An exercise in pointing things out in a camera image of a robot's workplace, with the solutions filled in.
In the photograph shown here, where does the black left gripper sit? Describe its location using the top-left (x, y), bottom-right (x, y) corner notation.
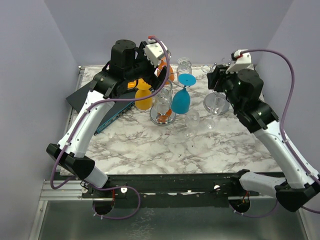
top-left (125, 42), bottom-right (169, 89)

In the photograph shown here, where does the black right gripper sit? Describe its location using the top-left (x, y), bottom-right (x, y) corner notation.
top-left (207, 64), bottom-right (244, 111)

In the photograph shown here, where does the orange plastic goblet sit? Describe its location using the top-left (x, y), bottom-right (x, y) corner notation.
top-left (157, 57), bottom-right (175, 83)

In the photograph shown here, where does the yellow plastic goblet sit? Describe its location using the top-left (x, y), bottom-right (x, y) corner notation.
top-left (135, 78), bottom-right (153, 111)

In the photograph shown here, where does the clear patterned wine glass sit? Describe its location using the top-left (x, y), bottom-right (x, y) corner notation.
top-left (176, 57), bottom-right (192, 76)

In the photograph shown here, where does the chrome wine glass rack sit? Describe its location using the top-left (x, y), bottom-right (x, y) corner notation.
top-left (202, 58), bottom-right (233, 116)
top-left (149, 51), bottom-right (193, 127)

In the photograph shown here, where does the blue plastic goblet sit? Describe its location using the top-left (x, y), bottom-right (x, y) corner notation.
top-left (171, 73), bottom-right (196, 115)

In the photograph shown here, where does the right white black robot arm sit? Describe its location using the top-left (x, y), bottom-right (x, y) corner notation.
top-left (206, 65), bottom-right (320, 212)

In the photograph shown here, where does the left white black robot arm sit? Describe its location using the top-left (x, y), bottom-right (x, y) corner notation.
top-left (46, 35), bottom-right (170, 198)

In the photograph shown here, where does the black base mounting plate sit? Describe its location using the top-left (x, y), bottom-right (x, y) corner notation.
top-left (82, 173), bottom-right (246, 208)

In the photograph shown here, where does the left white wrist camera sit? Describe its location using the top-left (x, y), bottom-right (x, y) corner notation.
top-left (144, 35), bottom-right (171, 68)

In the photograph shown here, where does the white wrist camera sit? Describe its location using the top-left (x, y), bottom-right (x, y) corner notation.
top-left (226, 49), bottom-right (252, 74)
top-left (144, 35), bottom-right (171, 68)

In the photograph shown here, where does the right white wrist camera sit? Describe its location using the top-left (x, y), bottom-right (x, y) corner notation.
top-left (226, 49), bottom-right (252, 74)

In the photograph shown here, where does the dark blue network switch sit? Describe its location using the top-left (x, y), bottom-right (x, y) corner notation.
top-left (66, 82), bottom-right (135, 135)

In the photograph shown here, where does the aluminium rail frame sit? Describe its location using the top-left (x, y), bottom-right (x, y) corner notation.
top-left (27, 65), bottom-right (311, 240)

